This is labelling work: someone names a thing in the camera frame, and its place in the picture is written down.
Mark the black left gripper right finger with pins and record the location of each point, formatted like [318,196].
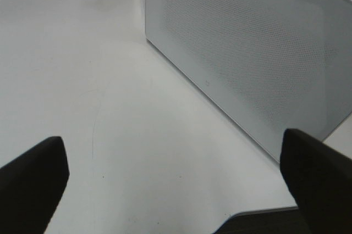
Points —
[319,179]

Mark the white microwave door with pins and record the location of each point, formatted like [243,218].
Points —
[269,65]

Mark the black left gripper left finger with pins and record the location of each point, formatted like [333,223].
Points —
[32,186]

